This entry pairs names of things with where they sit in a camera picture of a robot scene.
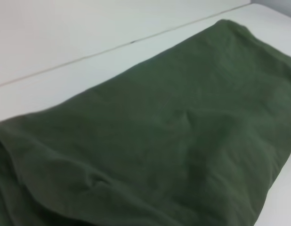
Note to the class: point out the dark green printed T-shirt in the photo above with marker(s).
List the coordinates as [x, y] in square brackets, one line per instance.
[159, 141]

